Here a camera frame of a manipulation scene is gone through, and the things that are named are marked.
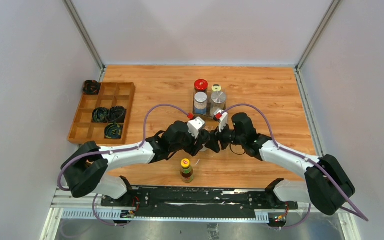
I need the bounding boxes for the black lid spice bottle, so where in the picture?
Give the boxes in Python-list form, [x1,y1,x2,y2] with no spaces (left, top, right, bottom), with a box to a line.
[200,143,208,152]

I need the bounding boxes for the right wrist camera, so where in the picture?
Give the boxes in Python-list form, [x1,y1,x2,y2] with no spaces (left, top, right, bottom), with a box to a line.
[213,109,228,133]

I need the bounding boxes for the black cable coil middle right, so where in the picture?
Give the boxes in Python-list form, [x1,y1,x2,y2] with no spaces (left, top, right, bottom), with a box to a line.
[107,105,127,124]

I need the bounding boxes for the red lid sauce jar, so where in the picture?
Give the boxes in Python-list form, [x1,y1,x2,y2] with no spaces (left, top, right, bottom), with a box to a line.
[194,79,209,93]

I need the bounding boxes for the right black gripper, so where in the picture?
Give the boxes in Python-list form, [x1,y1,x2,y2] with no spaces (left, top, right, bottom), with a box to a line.
[205,119,246,154]

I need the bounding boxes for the wooden compartment tray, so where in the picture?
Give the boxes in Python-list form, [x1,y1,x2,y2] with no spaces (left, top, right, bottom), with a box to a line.
[67,80,136,145]

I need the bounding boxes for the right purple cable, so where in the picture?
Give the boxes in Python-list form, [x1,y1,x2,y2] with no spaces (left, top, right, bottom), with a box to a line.
[215,103,370,231]

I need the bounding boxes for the yellow cap sauce bottle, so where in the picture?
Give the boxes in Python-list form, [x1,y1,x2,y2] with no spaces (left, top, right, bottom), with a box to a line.
[180,158,194,183]

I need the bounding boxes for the black cable coil outside tray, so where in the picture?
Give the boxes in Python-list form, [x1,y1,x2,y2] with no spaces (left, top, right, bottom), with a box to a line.
[82,79,101,96]

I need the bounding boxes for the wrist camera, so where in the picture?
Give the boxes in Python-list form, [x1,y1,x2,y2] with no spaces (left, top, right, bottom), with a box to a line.
[213,109,228,133]
[187,117,206,139]

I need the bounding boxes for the silver lid glass jar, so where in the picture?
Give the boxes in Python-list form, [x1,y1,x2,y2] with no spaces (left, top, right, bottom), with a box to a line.
[210,91,227,117]

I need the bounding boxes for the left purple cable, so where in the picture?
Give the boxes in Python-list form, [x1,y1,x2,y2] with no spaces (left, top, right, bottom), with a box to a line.
[57,103,195,227]

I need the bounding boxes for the yellow lid spice bottle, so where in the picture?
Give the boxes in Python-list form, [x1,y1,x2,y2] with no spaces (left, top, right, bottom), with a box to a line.
[211,84,222,92]

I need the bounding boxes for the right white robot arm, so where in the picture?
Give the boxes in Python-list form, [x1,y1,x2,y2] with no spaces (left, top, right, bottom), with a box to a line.
[205,112,356,216]

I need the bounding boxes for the purple cable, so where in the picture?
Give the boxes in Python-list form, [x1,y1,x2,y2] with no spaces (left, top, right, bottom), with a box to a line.
[57,103,195,227]
[215,103,370,231]

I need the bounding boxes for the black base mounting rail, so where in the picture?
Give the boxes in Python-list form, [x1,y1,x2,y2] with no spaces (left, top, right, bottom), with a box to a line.
[100,186,298,219]

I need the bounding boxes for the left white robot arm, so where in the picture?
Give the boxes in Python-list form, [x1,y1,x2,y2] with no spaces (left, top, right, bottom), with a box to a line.
[58,117,210,207]

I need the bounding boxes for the black cable coil lower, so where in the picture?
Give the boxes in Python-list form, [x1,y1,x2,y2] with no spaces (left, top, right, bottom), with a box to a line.
[104,122,124,140]

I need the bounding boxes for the clear plastic organizer bin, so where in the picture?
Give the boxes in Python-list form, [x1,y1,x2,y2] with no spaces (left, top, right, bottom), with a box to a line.
[192,89,227,120]

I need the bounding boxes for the silver lid blue bottle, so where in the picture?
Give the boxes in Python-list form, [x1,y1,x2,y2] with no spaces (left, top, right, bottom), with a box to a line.
[193,92,208,115]

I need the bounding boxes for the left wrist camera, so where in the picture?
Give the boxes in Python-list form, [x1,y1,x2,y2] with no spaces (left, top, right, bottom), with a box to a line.
[187,117,206,139]

